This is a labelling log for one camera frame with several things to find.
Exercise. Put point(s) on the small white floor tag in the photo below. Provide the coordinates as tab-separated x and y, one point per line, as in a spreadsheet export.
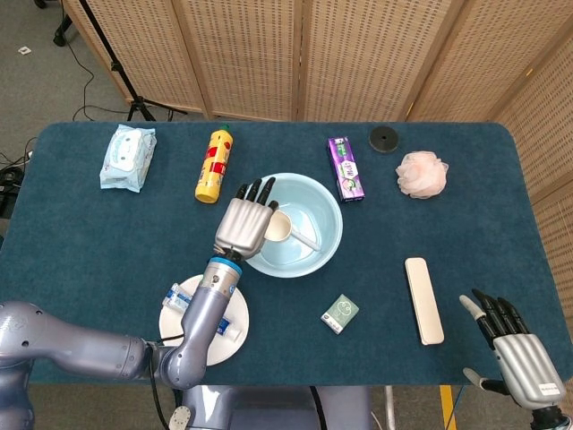
24	50

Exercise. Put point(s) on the black round disc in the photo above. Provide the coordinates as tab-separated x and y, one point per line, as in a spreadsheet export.
378	143

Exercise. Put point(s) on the grey-blue robot torso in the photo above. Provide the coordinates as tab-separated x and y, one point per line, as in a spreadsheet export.
268	407

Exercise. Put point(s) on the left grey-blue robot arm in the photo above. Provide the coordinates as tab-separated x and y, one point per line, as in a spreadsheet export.
201	313

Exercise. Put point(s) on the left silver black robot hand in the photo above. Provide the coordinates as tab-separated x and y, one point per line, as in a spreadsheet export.
244	224

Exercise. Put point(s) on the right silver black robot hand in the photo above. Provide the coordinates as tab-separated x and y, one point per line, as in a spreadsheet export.
526	367

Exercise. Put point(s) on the beige long flat case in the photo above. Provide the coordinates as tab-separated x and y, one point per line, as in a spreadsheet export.
424	300

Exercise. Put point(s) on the yellow red bottle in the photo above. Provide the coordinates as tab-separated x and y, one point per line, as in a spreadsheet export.
215	165

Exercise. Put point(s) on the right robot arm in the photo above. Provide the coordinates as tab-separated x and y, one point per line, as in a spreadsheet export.
548	421

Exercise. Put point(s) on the green white tissue pack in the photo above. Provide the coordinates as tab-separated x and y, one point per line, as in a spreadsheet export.
341	312

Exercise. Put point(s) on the black tripod stand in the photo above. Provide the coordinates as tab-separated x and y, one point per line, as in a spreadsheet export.
117	67

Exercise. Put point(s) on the white paper cup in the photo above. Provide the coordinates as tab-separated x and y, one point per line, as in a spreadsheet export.
279	228

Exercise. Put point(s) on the pink mesh bath pouf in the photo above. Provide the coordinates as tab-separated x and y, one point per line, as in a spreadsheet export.
421	177

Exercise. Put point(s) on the blue felt table cover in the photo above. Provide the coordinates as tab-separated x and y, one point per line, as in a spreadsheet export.
277	322

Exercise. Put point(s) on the yellow vertical bar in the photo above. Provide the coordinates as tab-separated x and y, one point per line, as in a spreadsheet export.
447	407

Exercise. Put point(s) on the grey white toothbrush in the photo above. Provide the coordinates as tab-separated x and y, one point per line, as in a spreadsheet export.
309	243

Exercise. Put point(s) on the white paper plate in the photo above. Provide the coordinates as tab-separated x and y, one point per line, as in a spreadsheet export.
237	304

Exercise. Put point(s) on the blue white toothpaste tube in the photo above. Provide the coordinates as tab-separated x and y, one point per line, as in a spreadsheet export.
177	298

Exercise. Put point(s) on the light blue plastic bowl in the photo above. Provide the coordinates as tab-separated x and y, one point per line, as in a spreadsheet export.
313	197

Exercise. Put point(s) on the purple toothpaste box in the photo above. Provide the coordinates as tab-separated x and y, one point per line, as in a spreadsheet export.
347	170

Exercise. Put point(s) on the light blue wet wipes pack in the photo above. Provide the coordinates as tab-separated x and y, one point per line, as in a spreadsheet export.
125	161

